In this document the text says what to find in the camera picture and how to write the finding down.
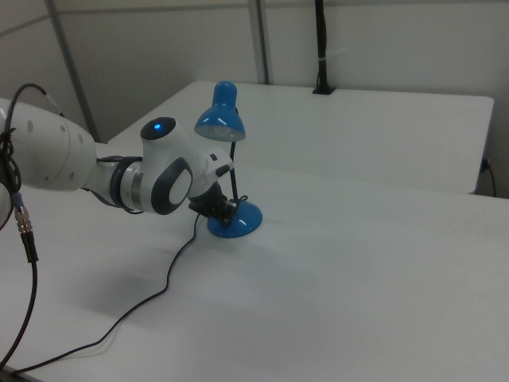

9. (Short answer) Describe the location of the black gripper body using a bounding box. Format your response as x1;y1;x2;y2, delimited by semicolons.
188;181;231;219

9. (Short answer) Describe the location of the blue gooseneck desk lamp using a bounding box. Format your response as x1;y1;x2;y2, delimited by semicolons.
193;80;264;240

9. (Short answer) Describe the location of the thin black lamp power cord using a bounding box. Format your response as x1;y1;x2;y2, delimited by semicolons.
0;193;251;374

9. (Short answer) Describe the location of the grey partition wall post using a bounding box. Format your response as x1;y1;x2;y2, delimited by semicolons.
247;0;274;85

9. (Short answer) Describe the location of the grey partition corner post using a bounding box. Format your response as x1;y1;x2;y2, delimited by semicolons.
45;0;99;143

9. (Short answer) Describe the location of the black camera pole with clamp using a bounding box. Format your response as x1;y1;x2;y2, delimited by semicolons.
311;0;336;96

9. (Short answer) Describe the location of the black arm cable with connector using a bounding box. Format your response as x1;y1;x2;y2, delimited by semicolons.
0;82;67;369

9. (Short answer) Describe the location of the black cable beside table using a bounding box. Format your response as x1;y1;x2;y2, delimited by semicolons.
480;158;499;197

